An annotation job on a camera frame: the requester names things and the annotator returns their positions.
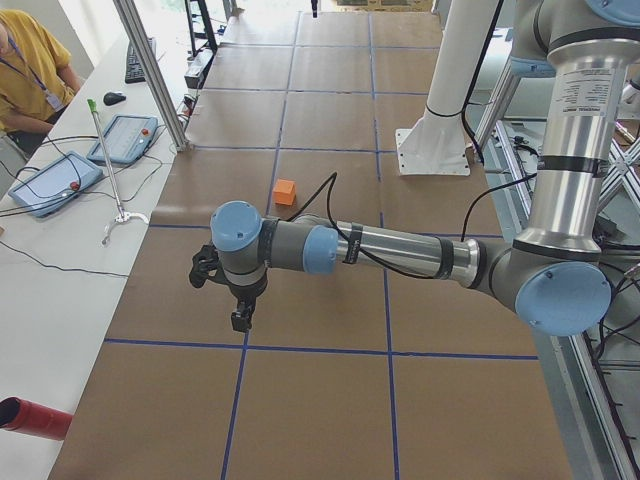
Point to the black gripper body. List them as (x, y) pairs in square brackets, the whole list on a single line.
[(243, 294)]

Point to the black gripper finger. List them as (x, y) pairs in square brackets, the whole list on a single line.
[(247, 313), (237, 317)]

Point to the orange foam cube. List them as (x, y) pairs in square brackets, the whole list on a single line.
[(284, 192)]

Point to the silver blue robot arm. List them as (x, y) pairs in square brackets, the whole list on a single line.
[(245, 241)]

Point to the grabber reach stick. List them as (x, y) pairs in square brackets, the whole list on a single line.
[(123, 216)]

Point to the far blue teach pendant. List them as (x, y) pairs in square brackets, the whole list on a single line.
[(128, 136)]

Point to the blue teach pendant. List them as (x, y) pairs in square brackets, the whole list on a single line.
[(128, 136), (56, 184)]

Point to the near blue teach pendant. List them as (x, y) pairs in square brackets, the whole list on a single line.
[(56, 184)]

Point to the black computer mouse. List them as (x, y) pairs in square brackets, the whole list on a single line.
[(112, 98)]

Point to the black keyboard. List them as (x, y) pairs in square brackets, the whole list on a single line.
[(134, 72)]

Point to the red cylinder bottle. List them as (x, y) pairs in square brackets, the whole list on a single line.
[(26, 417)]

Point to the seated person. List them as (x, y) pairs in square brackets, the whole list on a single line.
[(38, 81)]

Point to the white pedestal column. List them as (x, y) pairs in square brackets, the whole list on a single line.
[(436, 145)]

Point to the aluminium frame post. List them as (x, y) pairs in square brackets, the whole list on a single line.
[(136, 33)]

